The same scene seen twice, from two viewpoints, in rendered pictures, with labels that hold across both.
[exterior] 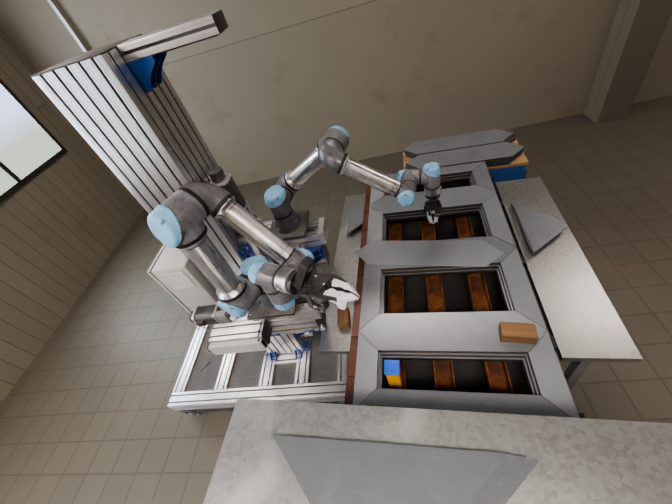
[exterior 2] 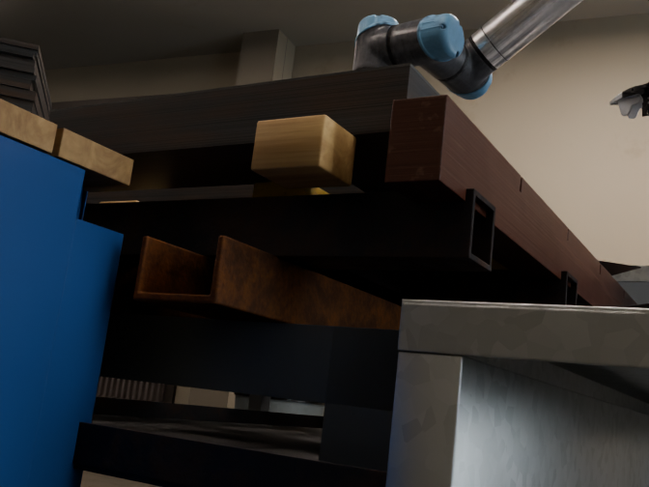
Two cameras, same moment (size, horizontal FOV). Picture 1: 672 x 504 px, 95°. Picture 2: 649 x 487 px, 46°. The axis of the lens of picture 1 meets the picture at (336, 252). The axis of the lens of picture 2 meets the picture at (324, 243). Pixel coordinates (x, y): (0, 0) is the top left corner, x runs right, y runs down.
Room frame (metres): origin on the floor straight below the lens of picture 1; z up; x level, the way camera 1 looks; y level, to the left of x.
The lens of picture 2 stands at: (2.41, -0.38, 0.62)
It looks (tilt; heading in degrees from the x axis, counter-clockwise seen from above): 12 degrees up; 190
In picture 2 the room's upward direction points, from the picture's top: 7 degrees clockwise
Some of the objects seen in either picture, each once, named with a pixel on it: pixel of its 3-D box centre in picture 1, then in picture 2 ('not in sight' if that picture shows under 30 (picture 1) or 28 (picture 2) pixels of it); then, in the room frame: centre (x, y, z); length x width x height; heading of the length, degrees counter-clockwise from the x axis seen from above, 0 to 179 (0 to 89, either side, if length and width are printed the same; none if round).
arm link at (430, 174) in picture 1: (431, 175); (377, 50); (1.17, -0.54, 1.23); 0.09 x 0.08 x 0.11; 61
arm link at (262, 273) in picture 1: (268, 275); not in sight; (0.68, 0.22, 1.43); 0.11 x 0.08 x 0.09; 49
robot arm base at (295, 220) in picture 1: (285, 218); not in sight; (1.44, 0.21, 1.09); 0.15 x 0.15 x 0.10
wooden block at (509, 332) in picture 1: (517, 332); not in sight; (0.49, -0.55, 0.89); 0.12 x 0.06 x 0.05; 64
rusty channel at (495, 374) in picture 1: (473, 271); not in sight; (0.95, -0.66, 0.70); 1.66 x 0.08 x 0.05; 159
